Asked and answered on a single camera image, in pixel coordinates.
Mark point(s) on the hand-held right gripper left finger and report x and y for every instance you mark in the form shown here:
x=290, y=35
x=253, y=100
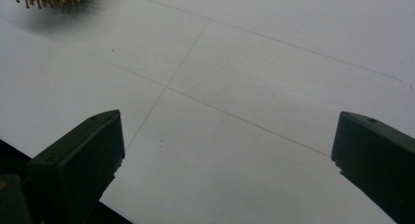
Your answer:
x=78, y=158

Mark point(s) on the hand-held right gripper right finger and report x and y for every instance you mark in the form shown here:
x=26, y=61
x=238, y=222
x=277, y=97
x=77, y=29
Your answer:
x=375, y=152

